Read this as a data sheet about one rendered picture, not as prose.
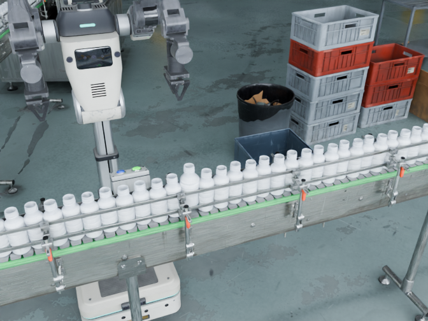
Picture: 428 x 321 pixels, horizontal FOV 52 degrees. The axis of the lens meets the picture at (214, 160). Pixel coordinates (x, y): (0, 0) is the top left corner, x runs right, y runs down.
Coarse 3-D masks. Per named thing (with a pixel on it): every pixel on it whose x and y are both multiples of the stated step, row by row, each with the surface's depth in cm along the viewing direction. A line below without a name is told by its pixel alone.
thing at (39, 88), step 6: (42, 78) 134; (24, 84) 139; (30, 84) 133; (36, 84) 133; (42, 84) 135; (30, 90) 134; (36, 90) 134; (42, 90) 135; (30, 96) 132; (42, 96) 133
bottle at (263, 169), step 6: (264, 156) 165; (264, 162) 163; (258, 168) 165; (264, 168) 164; (270, 168) 166; (264, 174) 164; (270, 174) 166; (258, 180) 167; (264, 180) 166; (258, 186) 168; (264, 186) 167
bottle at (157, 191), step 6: (156, 180) 153; (156, 186) 150; (150, 192) 152; (156, 192) 151; (162, 192) 152; (150, 198) 153; (156, 198) 151; (150, 204) 155; (156, 204) 153; (162, 204) 154; (156, 210) 154; (162, 210) 155
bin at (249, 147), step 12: (264, 132) 225; (276, 132) 228; (288, 132) 231; (240, 144) 215; (252, 144) 226; (264, 144) 229; (276, 144) 232; (288, 144) 234; (300, 144) 221; (240, 156) 218; (252, 156) 230; (300, 156) 224
